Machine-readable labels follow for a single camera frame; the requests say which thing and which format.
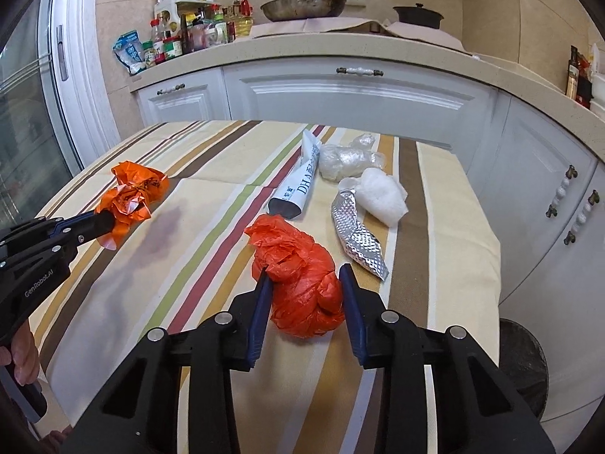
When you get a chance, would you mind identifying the white framed glass door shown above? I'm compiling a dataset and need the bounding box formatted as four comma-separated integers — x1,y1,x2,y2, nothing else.
0,0,119,228

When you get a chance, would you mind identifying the black lidded pot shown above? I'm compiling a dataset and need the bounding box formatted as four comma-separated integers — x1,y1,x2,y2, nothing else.
393,3,445,29

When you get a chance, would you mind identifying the cluster of condiment bottles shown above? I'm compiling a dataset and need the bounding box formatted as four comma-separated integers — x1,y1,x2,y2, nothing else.
142,0,254,68

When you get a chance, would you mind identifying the beige stove cover cloth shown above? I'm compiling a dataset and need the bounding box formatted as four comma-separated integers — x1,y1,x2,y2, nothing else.
250,16,379,41
378,21,473,53

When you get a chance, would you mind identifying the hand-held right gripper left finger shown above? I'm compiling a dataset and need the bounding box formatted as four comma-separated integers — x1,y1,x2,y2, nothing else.
61,267,275,454

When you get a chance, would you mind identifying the striped tablecloth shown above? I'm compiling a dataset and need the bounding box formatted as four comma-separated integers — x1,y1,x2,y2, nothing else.
28,120,502,454

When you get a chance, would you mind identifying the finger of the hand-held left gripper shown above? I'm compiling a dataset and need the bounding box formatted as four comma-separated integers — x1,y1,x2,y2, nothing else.
47,213,114,229
52,220,117,250

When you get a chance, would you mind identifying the dark sauce bottle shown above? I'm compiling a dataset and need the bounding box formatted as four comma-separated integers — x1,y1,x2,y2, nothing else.
566,46,580,100

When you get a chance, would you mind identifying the white rolled paper tube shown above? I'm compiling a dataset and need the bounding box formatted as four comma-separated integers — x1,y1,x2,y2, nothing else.
267,129,323,221

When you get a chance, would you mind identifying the person's left hand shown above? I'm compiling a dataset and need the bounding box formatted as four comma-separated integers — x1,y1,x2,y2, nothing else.
0,326,42,386

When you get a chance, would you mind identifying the red plastic bag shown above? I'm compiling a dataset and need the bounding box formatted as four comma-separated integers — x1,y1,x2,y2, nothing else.
244,214,346,339

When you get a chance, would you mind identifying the silver embossed foil piece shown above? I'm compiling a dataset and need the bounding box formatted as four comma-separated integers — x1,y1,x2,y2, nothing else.
329,188,391,282

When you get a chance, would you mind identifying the blue white pouch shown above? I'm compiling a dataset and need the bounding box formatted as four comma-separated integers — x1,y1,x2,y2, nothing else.
112,31,146,75

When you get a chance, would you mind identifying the red label sauce bottle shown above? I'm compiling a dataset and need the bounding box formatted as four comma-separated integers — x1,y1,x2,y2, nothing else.
577,54,594,107

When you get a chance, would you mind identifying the white spice rack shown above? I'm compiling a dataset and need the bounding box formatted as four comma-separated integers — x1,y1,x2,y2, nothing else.
154,0,209,34

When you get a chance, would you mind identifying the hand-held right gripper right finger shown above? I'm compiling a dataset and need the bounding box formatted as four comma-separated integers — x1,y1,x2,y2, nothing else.
338,263,556,454

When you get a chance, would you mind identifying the orange printed plastic bag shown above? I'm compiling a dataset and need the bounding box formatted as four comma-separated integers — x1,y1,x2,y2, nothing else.
95,161,170,251

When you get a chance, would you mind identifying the black trash bin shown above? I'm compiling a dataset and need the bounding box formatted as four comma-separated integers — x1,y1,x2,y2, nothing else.
498,318,551,421

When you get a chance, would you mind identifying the crumpled clear plastic bag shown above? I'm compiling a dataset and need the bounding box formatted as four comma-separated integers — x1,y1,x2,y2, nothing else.
318,133,387,183

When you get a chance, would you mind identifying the vertical cabinet door handle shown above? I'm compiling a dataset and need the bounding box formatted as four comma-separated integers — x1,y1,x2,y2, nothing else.
562,189,599,247
546,165,580,219

